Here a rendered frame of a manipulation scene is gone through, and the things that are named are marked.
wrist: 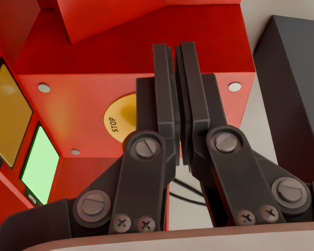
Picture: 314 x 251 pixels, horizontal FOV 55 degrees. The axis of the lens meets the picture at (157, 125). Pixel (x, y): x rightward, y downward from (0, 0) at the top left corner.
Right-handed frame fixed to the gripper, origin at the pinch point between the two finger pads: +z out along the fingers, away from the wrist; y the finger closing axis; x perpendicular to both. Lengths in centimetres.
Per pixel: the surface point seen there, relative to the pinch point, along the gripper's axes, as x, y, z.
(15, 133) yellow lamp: -6.4, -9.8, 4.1
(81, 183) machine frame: -42.6, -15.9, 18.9
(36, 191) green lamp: -11.3, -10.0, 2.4
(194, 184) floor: -181, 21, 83
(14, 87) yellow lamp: -4.6, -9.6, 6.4
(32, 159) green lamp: -9.5, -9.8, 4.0
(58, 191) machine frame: -33.5, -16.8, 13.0
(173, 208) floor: -224, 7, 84
